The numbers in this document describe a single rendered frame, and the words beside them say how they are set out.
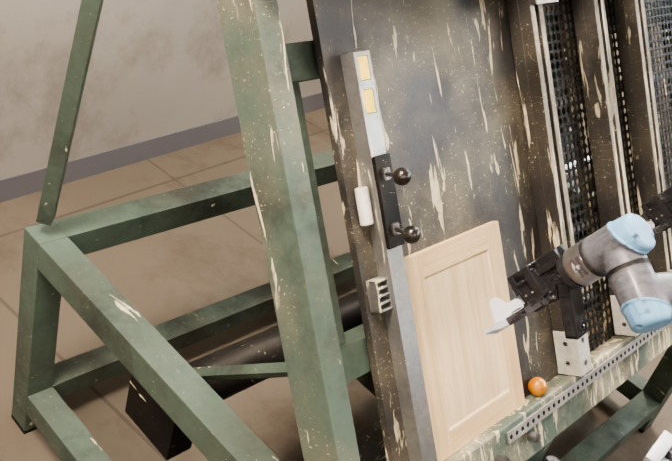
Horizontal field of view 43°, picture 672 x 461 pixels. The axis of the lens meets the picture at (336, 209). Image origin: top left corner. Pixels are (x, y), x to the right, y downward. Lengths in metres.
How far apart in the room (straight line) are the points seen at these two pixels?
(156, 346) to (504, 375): 0.89
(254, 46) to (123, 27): 2.49
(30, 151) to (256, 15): 2.58
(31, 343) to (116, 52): 1.73
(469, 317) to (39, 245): 1.23
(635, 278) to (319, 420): 0.68
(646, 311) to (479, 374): 0.74
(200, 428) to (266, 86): 0.89
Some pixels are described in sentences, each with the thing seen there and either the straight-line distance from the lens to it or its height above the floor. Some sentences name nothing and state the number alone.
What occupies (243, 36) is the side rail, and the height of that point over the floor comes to 1.72.
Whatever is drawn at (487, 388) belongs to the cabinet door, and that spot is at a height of 0.97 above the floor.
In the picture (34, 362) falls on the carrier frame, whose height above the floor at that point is 0.32.
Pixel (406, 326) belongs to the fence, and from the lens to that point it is 1.87.
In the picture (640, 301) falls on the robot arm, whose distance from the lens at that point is 1.49.
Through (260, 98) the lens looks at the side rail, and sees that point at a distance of 1.62.
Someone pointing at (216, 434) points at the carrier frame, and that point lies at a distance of 2.08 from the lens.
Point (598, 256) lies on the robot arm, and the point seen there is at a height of 1.61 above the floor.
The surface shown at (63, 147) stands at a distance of 2.37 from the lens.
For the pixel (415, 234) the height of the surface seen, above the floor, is 1.44.
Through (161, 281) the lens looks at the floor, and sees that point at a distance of 3.74.
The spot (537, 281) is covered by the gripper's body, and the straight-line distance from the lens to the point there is 1.61.
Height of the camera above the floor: 2.32
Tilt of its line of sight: 31 degrees down
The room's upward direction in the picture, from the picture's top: 16 degrees clockwise
